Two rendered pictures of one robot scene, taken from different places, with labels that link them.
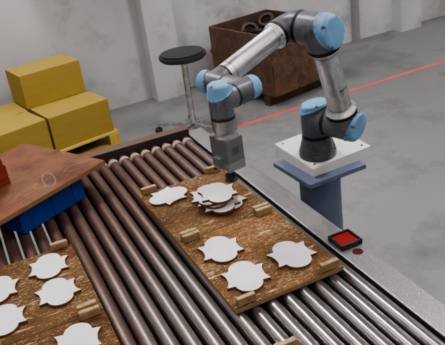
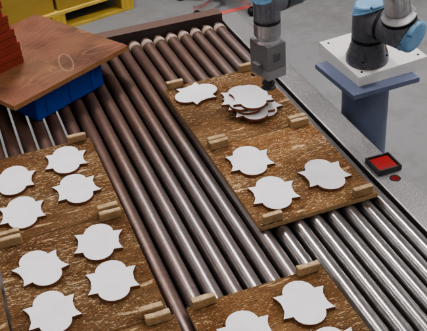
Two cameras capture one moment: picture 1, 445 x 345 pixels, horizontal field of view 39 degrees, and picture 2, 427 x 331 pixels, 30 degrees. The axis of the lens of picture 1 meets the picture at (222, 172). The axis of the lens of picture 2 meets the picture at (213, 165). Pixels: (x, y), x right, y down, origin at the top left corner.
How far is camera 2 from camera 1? 0.36 m
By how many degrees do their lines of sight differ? 9
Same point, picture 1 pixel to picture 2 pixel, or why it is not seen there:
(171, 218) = (198, 120)
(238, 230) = (270, 141)
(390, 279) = (424, 211)
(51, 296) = (69, 192)
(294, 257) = (327, 178)
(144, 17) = not seen: outside the picture
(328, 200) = (372, 113)
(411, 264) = not seen: outside the picture
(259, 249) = (291, 165)
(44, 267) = (62, 161)
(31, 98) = not seen: outside the picture
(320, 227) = (359, 147)
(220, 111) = (265, 15)
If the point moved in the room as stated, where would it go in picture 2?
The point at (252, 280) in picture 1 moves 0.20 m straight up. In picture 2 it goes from (280, 198) to (280, 136)
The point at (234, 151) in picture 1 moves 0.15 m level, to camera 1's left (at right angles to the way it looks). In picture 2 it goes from (275, 58) to (221, 61)
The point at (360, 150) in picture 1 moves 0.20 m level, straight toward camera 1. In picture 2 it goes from (415, 60) to (412, 88)
